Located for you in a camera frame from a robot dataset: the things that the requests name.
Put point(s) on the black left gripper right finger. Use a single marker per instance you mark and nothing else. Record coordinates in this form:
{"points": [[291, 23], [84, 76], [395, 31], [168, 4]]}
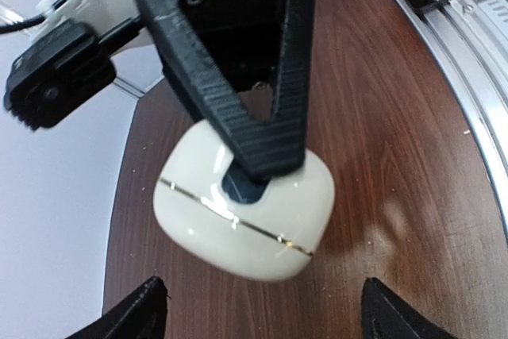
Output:
{"points": [[386, 315]]}

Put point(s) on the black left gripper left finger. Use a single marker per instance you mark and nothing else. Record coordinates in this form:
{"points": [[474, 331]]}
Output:
{"points": [[141, 314]]}

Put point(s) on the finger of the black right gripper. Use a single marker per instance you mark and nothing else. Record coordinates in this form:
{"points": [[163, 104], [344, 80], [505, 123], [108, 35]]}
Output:
{"points": [[180, 82], [249, 61]]}

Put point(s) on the white earbud charging case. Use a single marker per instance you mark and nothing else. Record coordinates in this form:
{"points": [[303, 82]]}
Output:
{"points": [[269, 236]]}

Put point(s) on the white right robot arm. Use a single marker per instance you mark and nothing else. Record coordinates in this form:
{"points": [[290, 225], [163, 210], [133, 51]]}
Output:
{"points": [[103, 1]]}

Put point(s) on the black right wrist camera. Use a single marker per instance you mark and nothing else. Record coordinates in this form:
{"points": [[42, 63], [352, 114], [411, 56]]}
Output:
{"points": [[56, 75]]}

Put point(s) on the aluminium front table rail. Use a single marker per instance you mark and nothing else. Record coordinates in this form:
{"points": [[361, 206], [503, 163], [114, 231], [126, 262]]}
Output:
{"points": [[472, 53]]}

